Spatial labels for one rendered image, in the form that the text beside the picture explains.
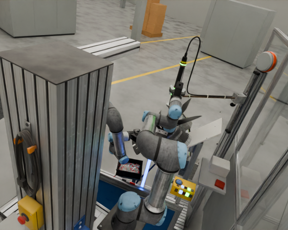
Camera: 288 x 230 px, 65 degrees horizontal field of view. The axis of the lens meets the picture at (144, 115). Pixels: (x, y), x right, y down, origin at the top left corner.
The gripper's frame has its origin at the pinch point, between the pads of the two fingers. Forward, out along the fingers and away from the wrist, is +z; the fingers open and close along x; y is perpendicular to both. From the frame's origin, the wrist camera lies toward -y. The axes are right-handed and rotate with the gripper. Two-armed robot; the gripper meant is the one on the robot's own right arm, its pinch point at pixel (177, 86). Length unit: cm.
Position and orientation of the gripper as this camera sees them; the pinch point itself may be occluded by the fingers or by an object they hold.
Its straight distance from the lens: 164.5
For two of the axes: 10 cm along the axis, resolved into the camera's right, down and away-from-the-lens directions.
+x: 9.7, 2.5, -0.3
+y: -1.9, 8.2, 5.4
